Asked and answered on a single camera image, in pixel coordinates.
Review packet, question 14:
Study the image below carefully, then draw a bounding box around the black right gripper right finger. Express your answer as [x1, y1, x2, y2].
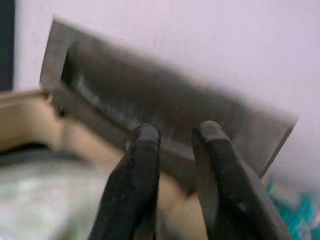
[192, 120, 292, 240]

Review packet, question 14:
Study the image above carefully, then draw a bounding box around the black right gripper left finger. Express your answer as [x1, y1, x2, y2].
[88, 124, 161, 240]

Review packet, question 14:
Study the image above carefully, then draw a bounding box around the teal patterned cloth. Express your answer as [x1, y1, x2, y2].
[266, 179, 320, 240]

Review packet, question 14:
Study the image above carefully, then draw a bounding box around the dark wooden shelf unit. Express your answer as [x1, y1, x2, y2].
[39, 17, 300, 195]

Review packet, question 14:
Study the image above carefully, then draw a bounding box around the beige skirting board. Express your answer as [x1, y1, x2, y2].
[0, 89, 47, 109]

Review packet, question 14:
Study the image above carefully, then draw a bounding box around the dark door frame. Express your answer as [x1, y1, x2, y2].
[0, 0, 16, 92]

